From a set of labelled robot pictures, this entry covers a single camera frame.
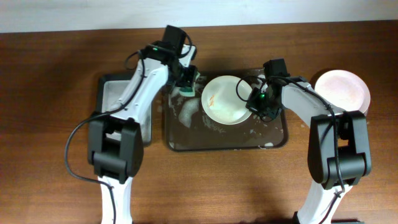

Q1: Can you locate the white plate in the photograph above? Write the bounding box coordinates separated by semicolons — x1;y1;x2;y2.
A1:
315;70;371;115
201;75;252;125

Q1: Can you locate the green yellow sponge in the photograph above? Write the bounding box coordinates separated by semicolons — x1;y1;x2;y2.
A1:
179;86;195;97

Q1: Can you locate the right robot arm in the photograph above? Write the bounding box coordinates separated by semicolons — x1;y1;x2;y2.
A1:
244;58;371;224

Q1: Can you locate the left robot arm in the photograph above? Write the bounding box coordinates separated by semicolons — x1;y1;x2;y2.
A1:
88;26;199;223

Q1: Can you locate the black soapy water tray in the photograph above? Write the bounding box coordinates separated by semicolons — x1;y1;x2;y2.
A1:
95;72;152;147

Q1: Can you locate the dark brown serving tray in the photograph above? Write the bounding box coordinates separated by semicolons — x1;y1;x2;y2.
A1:
164;68;289;152

